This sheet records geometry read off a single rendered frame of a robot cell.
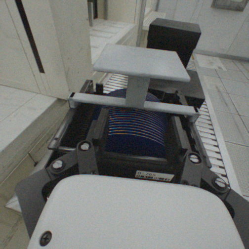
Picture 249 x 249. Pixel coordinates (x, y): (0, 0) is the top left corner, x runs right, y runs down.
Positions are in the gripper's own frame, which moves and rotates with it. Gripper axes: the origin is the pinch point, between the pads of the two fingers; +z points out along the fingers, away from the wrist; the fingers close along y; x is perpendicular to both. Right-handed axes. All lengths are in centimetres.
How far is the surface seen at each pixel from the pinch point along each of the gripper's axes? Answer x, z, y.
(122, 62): 2.8, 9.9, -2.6
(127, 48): 2.8, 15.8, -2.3
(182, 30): -5, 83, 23
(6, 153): -20.0, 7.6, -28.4
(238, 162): -107, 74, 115
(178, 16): -33, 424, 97
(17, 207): -29.3, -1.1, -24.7
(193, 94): -20, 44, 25
